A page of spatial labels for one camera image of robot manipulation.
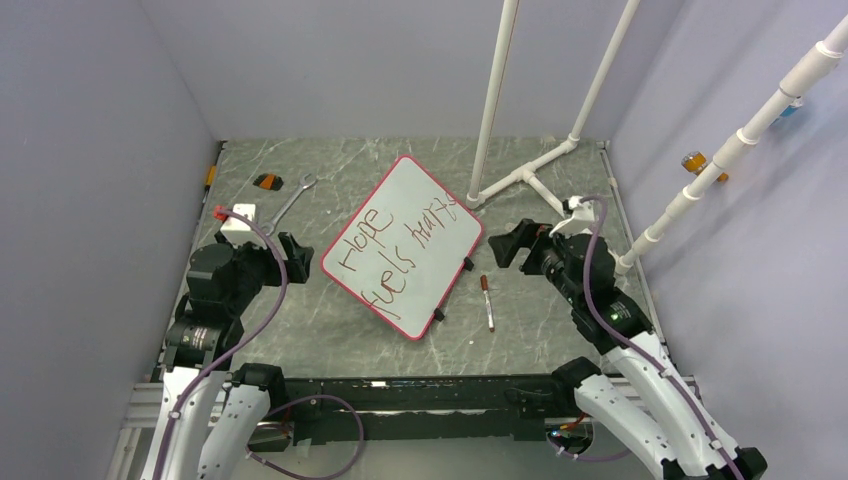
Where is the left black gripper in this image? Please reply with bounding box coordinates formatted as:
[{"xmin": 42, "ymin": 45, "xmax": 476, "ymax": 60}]
[{"xmin": 215, "ymin": 230, "xmax": 312, "ymax": 314}]

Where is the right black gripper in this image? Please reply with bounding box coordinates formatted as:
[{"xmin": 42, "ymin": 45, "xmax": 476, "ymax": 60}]
[{"xmin": 489, "ymin": 218, "xmax": 584, "ymax": 307}]

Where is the white whiteboard marker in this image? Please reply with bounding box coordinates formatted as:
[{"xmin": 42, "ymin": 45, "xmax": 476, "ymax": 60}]
[{"xmin": 480, "ymin": 274, "xmax": 496, "ymax": 333}]

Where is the red-framed whiteboard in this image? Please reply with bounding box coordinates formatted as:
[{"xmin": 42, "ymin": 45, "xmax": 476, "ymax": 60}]
[{"xmin": 321, "ymin": 155, "xmax": 484, "ymax": 340}]

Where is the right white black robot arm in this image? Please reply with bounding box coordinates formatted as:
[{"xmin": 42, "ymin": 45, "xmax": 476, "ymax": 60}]
[{"xmin": 488, "ymin": 219, "xmax": 768, "ymax": 479}]

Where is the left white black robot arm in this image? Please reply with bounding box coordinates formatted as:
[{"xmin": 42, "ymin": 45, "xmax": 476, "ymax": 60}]
[{"xmin": 142, "ymin": 232, "xmax": 314, "ymax": 479}]

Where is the silver wrench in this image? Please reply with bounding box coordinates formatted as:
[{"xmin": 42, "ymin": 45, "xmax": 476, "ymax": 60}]
[{"xmin": 261, "ymin": 173, "xmax": 318, "ymax": 236}]

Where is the small orange black object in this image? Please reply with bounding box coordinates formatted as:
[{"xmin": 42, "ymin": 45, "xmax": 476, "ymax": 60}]
[{"xmin": 253, "ymin": 173, "xmax": 285, "ymax": 191}]

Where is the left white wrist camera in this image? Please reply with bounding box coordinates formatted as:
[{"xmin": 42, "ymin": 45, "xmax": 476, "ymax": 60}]
[{"xmin": 213, "ymin": 203, "xmax": 263, "ymax": 248}]

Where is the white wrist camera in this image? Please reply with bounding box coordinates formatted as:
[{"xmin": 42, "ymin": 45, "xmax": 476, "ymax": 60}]
[
  {"xmin": 213, "ymin": 203, "xmax": 263, "ymax": 248},
  {"xmin": 549, "ymin": 196, "xmax": 596, "ymax": 237}
]

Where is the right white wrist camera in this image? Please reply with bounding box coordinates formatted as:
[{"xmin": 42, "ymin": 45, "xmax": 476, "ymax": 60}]
[{"xmin": 549, "ymin": 196, "xmax": 596, "ymax": 237}]

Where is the orange-handled tool at edge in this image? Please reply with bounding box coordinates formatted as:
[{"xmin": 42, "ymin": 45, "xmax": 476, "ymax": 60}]
[{"xmin": 203, "ymin": 165, "xmax": 217, "ymax": 202}]

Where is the orange wall knob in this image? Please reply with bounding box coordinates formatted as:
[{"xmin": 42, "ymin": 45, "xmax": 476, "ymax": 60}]
[{"xmin": 681, "ymin": 151, "xmax": 708, "ymax": 176}]

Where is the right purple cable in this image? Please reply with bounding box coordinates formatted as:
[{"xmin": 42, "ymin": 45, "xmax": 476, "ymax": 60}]
[{"xmin": 547, "ymin": 194, "xmax": 747, "ymax": 480}]

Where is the blue wall clip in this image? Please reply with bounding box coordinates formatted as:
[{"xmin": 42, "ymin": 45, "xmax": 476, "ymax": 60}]
[{"xmin": 779, "ymin": 96, "xmax": 804, "ymax": 119}]

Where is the white PVC pipe frame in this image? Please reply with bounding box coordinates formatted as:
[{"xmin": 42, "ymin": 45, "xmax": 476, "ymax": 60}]
[{"xmin": 464, "ymin": 0, "xmax": 848, "ymax": 276}]

